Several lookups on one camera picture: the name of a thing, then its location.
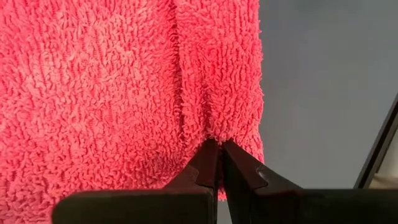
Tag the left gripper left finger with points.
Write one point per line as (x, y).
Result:
(140, 207)

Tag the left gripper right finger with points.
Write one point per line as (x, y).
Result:
(311, 207)

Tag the pink towel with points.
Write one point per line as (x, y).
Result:
(109, 93)

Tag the black table frame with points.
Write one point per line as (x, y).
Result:
(377, 152)

